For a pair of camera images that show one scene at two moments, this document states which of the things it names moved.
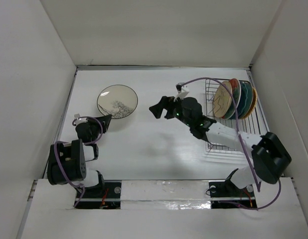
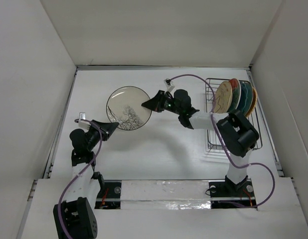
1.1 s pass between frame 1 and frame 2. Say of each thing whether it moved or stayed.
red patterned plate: stayed
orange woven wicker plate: stayed
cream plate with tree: moved
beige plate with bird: stayed
